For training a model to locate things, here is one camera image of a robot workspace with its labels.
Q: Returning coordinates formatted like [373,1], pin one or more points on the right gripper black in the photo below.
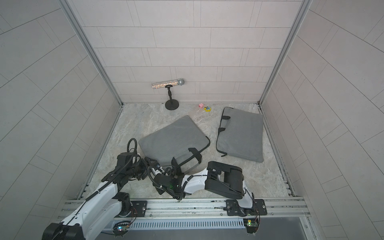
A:
[158,188]

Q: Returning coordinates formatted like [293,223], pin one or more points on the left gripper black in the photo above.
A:
[145,166]

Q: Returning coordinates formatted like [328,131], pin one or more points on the grey laptop bag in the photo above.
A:
[179,144]
[240,135]

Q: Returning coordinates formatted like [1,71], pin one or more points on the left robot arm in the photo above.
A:
[105,203]

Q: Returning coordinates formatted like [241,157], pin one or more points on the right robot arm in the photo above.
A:
[218,178]

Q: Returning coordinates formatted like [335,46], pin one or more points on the left circuit board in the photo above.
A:
[121,228]

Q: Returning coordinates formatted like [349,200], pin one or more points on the circuit board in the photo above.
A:
[252,225]
[121,228]

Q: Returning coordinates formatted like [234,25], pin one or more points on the black microphone stand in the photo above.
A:
[171,104]

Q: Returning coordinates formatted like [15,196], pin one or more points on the small yellow blue toy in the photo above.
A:
[207,108]

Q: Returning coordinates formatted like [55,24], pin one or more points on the right circuit board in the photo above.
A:
[252,225]

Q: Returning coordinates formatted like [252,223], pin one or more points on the glitter microphone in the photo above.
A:
[177,82]

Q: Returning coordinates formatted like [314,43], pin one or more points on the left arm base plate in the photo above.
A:
[133,209]

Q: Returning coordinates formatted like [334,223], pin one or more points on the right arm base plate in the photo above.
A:
[258,207]

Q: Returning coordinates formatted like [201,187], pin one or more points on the aluminium mounting rail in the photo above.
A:
[214,208]

